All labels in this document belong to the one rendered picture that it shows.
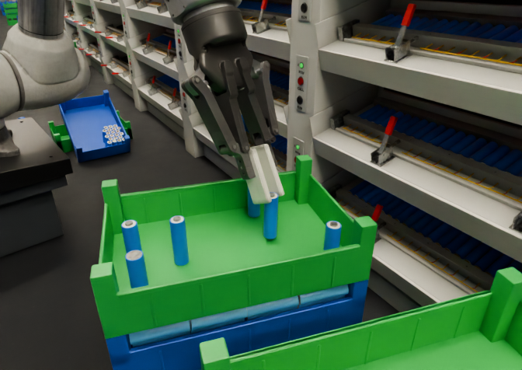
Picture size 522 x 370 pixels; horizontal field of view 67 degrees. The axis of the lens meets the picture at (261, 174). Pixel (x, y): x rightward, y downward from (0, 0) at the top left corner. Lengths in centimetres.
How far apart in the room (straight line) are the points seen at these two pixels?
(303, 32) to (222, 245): 51
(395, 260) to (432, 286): 9
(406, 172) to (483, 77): 21
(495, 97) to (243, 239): 39
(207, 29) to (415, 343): 39
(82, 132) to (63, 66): 64
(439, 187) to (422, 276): 19
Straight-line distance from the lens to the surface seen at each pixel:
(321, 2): 84
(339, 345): 38
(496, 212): 69
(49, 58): 114
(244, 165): 48
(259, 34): 104
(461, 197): 71
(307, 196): 62
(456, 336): 46
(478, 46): 71
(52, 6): 112
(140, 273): 44
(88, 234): 121
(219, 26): 47
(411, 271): 84
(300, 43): 89
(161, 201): 58
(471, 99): 65
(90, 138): 175
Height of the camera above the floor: 65
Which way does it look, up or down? 27 degrees down
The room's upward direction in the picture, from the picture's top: straight up
